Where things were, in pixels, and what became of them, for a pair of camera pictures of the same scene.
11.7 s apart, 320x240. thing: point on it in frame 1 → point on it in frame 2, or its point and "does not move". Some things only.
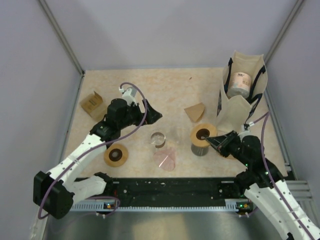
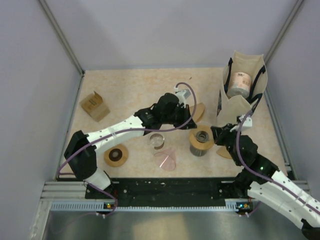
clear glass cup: x=158 y=139 does not move
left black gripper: x=152 y=116 → x=185 y=112
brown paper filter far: x=196 y=112 does not move
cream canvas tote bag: x=245 y=79 does not move
